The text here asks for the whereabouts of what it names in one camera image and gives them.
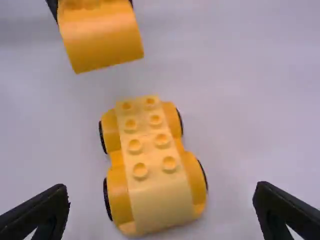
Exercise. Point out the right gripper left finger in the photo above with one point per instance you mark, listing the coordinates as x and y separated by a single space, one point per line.
30 212

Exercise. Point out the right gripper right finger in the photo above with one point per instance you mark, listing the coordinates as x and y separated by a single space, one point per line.
275 202

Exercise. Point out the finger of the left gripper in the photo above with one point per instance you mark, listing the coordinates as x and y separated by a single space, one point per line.
53 6
131 2

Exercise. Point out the yellow toy brick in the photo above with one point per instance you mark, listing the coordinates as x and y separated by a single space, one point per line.
100 45

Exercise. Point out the yellow toy car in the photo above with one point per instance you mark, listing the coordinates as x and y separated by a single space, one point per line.
150 150

